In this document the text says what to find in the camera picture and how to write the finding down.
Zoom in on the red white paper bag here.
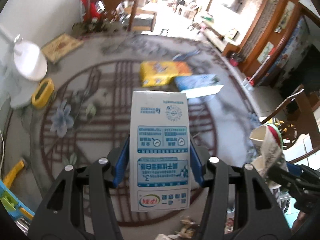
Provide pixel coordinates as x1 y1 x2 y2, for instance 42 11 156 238
259 125 288 178

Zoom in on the white blue milk carton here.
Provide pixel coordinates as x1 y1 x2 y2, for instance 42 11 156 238
129 91 191 212

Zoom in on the blue white long box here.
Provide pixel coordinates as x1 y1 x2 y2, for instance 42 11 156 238
174 74 223 99

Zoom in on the yellow orange drink box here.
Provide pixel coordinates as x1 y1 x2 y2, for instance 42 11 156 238
139 61 192 87

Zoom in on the red green trash bin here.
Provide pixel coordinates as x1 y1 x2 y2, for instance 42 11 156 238
266 123 289 150

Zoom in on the dark wooden chair right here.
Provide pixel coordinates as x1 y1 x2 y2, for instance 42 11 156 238
261 85 319 164

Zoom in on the dark wooden chair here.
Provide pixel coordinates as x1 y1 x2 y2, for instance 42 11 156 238
261 85 319 164
89 0 138 31

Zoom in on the red white broom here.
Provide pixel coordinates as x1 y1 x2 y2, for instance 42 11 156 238
242 54 271 91

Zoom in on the blue green toy board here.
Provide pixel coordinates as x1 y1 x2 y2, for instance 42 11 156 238
0 181 35 222

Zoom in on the yellow tape dispenser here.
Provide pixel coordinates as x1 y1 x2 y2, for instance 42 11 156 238
31 78 55 109

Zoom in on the small red floor bin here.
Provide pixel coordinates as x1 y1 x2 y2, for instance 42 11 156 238
229 52 245 67

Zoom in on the low tv cabinet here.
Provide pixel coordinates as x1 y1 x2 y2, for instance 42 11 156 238
200 20 240 56

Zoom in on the gold patterned flat box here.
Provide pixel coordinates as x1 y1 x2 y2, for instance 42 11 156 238
41 33 84 63

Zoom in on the white desk lamp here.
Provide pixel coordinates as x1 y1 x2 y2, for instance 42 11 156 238
1 27 47 109

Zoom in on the floral seat cushion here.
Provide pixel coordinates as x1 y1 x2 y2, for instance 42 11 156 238
71 22 119 38

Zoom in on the wooden sofa with cushions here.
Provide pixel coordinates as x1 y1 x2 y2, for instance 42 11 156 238
120 0 157 31

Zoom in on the red bag on chair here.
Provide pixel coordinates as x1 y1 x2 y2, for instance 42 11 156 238
78 0 107 22

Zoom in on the dark wooden chair left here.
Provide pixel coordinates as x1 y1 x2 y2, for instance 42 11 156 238
89 0 138 31

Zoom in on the wall mounted television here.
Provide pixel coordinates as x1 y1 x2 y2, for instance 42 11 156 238
222 0 244 12

